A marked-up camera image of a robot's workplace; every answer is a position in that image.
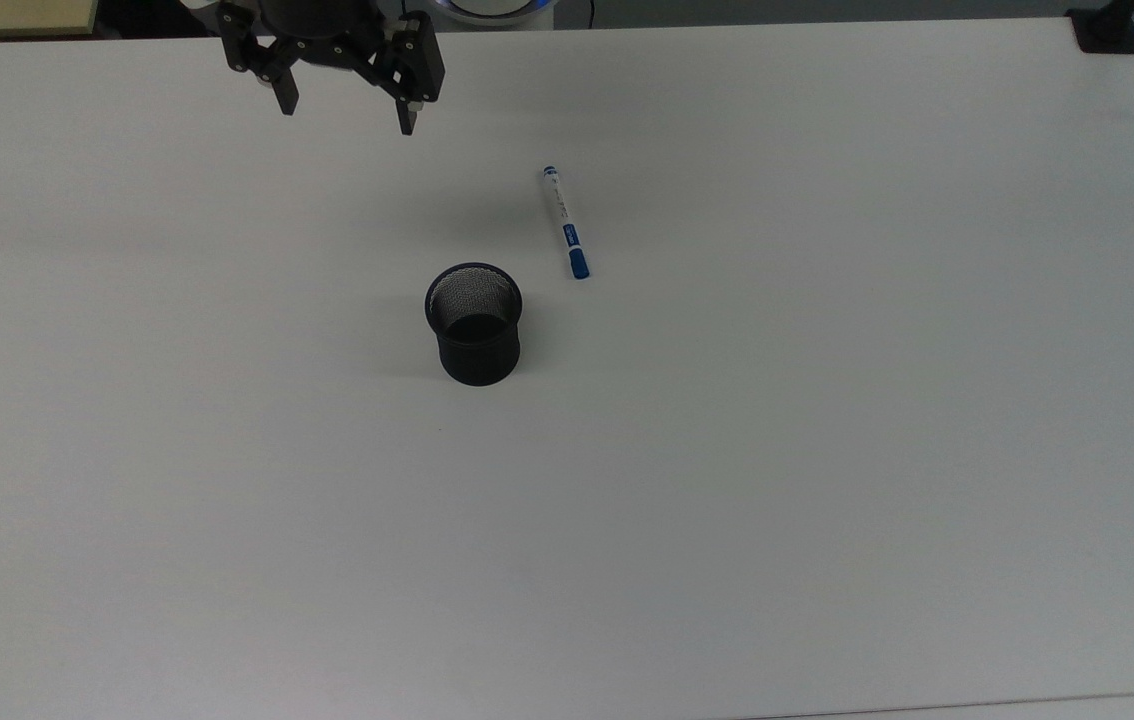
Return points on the black table clamp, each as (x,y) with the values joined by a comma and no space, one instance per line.
(1107,30)

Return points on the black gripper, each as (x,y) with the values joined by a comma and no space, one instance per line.
(312,20)

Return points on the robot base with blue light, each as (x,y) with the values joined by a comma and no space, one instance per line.
(492,10)

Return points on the blue and white marker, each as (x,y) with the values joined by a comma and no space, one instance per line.
(567,225)

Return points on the beige board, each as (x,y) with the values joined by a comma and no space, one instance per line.
(7,15)

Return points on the black mesh pen cup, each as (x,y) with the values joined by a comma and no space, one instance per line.
(479,355)

